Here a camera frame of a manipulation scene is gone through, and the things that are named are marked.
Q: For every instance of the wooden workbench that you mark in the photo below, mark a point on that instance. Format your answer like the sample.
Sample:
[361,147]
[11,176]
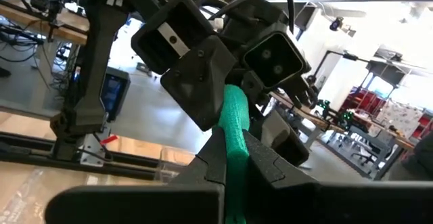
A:
[318,119]
[67,27]

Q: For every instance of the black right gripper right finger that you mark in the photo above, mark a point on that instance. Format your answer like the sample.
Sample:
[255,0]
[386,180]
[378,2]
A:
[338,203]

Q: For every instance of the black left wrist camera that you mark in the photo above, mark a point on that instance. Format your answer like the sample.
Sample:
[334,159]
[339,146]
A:
[274,60]

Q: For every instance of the teal elastic bandage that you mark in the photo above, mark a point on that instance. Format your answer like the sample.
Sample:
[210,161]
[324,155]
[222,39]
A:
[236,122]

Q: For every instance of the black aluminium table frame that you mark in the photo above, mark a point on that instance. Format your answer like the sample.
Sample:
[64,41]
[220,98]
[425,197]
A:
[135,171]

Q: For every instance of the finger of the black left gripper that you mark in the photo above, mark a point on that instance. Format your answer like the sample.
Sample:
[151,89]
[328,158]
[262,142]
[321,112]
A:
[198,82]
[287,142]

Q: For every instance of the clear plastic bin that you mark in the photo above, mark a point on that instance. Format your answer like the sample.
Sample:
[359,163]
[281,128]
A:
[176,163]

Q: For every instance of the black computer tower blue light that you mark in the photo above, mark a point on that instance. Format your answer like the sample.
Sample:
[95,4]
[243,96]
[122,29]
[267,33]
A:
[115,95]

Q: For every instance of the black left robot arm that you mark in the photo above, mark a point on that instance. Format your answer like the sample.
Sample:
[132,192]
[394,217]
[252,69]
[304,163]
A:
[98,65]

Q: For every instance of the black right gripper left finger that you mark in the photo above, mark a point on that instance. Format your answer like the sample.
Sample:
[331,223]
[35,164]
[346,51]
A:
[152,205]

